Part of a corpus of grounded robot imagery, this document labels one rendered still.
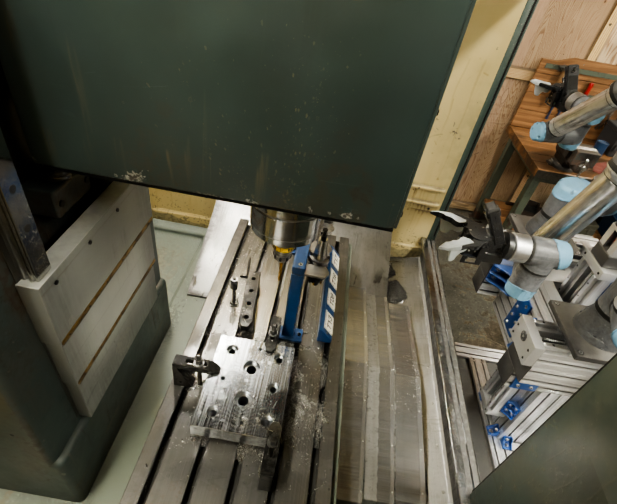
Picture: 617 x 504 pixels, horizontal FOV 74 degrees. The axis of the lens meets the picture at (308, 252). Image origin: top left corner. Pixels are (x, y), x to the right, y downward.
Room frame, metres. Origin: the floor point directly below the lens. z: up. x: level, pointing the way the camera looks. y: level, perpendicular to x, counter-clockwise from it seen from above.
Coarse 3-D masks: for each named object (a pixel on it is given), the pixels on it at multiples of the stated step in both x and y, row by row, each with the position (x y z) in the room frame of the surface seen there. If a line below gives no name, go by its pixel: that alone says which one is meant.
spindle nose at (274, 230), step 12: (252, 216) 0.68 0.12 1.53; (264, 216) 0.65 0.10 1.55; (276, 216) 0.64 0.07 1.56; (288, 216) 0.64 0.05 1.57; (300, 216) 0.64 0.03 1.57; (252, 228) 0.68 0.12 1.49; (264, 228) 0.65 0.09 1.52; (276, 228) 0.64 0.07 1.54; (288, 228) 0.64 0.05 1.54; (300, 228) 0.65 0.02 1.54; (312, 228) 0.66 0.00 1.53; (264, 240) 0.65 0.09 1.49; (276, 240) 0.64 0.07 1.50; (288, 240) 0.64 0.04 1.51; (300, 240) 0.65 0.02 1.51; (312, 240) 0.67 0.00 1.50
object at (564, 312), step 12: (552, 300) 1.01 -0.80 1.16; (552, 312) 0.97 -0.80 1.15; (564, 312) 0.96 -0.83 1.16; (576, 312) 0.97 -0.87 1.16; (540, 324) 0.94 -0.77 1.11; (552, 324) 0.94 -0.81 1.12; (564, 324) 0.91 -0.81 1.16; (564, 336) 0.87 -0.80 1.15; (576, 336) 0.87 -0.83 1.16; (552, 348) 0.85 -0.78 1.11; (564, 348) 0.85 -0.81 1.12; (576, 348) 0.82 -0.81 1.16; (588, 348) 0.83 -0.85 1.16; (588, 360) 0.79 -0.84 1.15; (600, 360) 0.79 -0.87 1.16
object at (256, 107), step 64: (0, 0) 0.59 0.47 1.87; (64, 0) 0.59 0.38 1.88; (128, 0) 0.59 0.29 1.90; (192, 0) 0.59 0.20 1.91; (256, 0) 0.59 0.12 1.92; (320, 0) 0.59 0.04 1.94; (384, 0) 0.59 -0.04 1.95; (448, 0) 0.59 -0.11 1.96; (64, 64) 0.59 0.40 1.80; (128, 64) 0.59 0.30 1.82; (192, 64) 0.59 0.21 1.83; (256, 64) 0.59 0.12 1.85; (320, 64) 0.59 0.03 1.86; (384, 64) 0.59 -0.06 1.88; (448, 64) 0.60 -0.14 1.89; (64, 128) 0.59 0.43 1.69; (128, 128) 0.59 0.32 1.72; (192, 128) 0.59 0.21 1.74; (256, 128) 0.59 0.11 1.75; (320, 128) 0.59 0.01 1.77; (384, 128) 0.59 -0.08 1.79; (192, 192) 0.60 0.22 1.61; (256, 192) 0.59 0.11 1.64; (320, 192) 0.59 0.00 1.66; (384, 192) 0.59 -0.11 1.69
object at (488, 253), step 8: (472, 224) 0.90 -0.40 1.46; (480, 224) 0.91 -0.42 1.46; (464, 232) 0.89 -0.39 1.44; (472, 232) 0.86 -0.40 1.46; (480, 232) 0.87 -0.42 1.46; (488, 232) 0.87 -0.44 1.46; (504, 232) 0.90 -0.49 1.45; (480, 240) 0.84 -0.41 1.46; (488, 240) 0.85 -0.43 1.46; (512, 240) 0.86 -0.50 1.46; (480, 248) 0.85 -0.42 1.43; (488, 248) 0.84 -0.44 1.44; (496, 248) 0.86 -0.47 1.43; (504, 248) 0.86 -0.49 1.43; (512, 248) 0.85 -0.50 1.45; (464, 256) 0.84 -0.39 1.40; (472, 256) 0.84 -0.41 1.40; (480, 256) 0.84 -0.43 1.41; (488, 256) 0.86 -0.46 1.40; (496, 256) 0.86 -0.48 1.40; (504, 256) 0.84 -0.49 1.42
